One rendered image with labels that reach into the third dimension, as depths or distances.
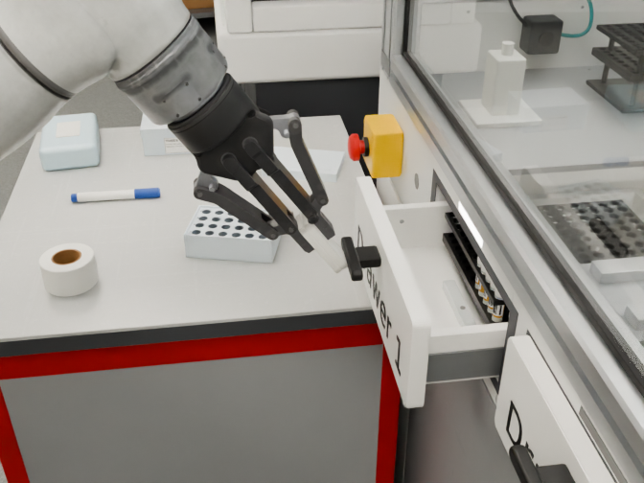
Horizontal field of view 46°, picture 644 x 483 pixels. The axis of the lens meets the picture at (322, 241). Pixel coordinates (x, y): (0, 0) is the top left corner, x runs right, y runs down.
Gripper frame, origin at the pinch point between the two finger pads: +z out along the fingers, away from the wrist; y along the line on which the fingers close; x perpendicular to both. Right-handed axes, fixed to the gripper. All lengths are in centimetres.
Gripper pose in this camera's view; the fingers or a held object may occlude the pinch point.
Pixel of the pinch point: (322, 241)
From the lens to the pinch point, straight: 79.3
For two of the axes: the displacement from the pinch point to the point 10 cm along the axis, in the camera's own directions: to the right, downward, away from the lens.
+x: -1.4, -5.3, 8.4
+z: 5.7, 6.5, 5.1
